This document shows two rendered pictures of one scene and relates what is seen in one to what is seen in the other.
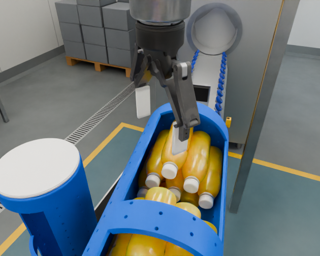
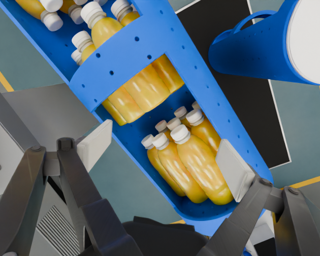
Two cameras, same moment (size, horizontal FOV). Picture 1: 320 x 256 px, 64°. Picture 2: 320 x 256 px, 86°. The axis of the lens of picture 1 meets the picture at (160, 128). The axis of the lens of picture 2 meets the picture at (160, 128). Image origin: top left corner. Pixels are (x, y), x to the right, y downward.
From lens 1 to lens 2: 0.38 m
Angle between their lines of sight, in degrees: 45
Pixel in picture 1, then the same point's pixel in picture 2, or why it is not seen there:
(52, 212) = (269, 22)
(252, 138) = not seen: hidden behind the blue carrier
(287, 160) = not seen: hidden behind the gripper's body
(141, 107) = (225, 155)
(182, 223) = (93, 85)
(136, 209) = (135, 54)
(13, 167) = not seen: outside the picture
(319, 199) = (153, 213)
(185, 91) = (0, 216)
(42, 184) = (307, 17)
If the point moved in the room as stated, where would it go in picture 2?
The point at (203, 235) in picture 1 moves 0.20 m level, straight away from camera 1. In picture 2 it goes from (83, 97) to (141, 173)
